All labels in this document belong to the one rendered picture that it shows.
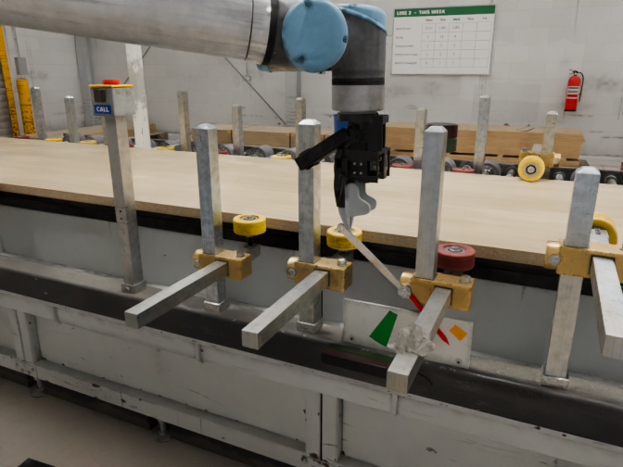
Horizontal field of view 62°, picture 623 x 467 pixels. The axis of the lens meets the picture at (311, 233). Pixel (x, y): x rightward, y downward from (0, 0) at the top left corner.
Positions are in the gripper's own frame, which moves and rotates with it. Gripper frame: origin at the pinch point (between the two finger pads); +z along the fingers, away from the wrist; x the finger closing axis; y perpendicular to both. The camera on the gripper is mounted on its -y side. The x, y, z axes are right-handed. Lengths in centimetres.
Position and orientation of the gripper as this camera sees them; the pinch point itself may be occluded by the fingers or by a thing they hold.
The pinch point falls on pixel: (345, 221)
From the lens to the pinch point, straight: 96.4
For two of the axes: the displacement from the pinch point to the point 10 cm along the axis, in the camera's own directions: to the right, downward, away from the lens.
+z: 0.1, 9.5, 3.0
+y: 9.1, 1.2, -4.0
